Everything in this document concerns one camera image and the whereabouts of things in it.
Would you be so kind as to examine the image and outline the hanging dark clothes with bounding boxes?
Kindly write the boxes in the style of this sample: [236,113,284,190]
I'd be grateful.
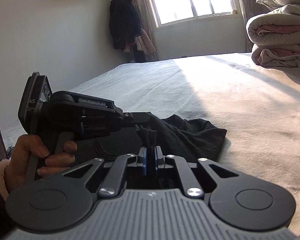
[109,0,141,50]

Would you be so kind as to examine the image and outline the folded beige pink quilt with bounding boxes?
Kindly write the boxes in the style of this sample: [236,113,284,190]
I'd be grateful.
[246,4,300,68]

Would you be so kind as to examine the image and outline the patterned beige left curtain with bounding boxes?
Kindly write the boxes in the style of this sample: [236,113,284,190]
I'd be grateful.
[113,0,159,62]

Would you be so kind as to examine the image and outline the grey bed sheet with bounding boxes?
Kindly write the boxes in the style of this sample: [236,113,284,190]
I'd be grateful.
[7,53,300,239]

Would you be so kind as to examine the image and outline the black t-shirt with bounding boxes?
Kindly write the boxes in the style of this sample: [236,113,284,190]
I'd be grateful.
[75,114,227,164]

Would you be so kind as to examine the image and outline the pink fluffy sleeve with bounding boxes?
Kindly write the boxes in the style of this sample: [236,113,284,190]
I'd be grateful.
[0,159,10,201]

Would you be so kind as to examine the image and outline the bright window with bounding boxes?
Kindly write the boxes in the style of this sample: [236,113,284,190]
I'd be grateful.
[149,0,239,28]

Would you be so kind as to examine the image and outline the hanging pink clothes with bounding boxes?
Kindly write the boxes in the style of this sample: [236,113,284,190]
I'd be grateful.
[123,28,156,55]

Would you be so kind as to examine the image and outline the person's left hand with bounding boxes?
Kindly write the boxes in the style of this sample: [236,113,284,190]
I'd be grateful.
[5,135,77,193]

